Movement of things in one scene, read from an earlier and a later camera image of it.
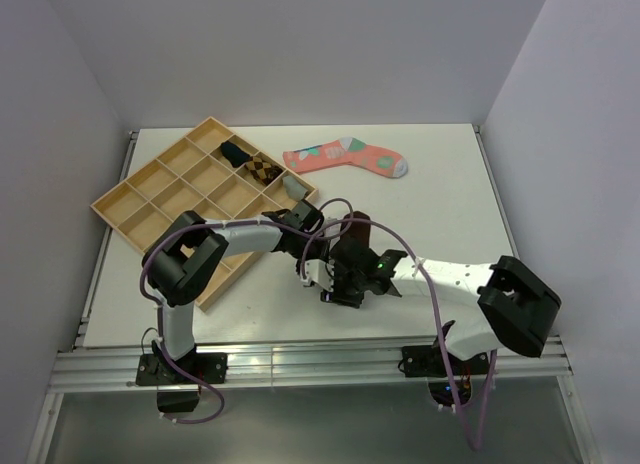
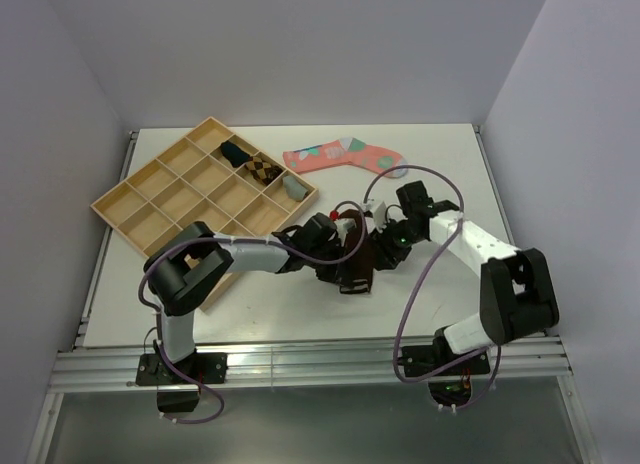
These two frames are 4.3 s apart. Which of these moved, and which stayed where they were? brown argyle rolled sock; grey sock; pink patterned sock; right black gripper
Moved: right black gripper
Stayed: brown argyle rolled sock; grey sock; pink patterned sock
